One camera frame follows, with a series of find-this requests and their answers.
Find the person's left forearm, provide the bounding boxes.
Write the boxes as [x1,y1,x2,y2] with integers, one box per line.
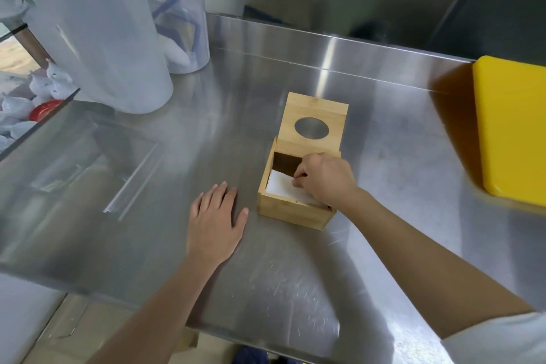
[85,251,227,364]

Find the person's left hand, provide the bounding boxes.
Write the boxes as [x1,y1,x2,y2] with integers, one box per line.
[186,181,249,269]

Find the pile of white sachets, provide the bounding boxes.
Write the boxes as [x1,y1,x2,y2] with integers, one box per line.
[0,59,77,153]

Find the large frosted plastic pitcher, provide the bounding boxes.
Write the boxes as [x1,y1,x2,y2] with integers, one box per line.
[17,0,174,115]

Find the clear container with blue insert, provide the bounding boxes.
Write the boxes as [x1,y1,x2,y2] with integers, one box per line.
[138,0,210,75]

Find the wooden tissue box with lid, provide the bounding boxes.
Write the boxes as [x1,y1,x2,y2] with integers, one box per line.
[257,92,349,231]

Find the clear acrylic tray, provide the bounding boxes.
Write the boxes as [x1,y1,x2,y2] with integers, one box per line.
[0,97,164,292]

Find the person's dark shoe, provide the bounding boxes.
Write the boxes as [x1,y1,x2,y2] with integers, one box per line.
[234,345,301,364]

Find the person's right forearm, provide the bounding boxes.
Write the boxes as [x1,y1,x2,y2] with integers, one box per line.
[341,188,536,340]

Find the person's white sleeve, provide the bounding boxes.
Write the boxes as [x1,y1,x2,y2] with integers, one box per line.
[439,311,546,364]

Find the clear acrylic display case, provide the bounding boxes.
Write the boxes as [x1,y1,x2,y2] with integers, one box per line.
[0,22,82,160]

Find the person's right hand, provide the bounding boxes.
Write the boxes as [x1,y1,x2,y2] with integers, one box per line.
[291,152,363,208]

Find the white paper napkins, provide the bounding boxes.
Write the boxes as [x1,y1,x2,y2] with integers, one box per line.
[266,169,326,207]

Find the red round lid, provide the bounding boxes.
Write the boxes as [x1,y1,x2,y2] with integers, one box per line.
[31,99,65,122]

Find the yellow cutting board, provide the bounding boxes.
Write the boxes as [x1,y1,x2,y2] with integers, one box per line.
[472,55,546,209]

